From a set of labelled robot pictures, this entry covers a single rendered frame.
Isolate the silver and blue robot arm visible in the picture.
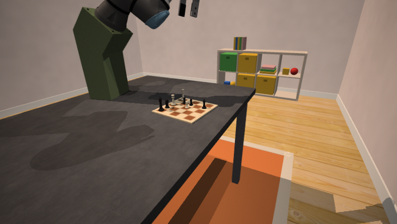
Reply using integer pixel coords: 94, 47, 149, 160
94, 0, 171, 32

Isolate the brown and cream chessboard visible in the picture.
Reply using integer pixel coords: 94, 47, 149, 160
152, 98, 218, 124

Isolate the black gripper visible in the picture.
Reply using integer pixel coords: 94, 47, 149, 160
178, 0, 200, 18

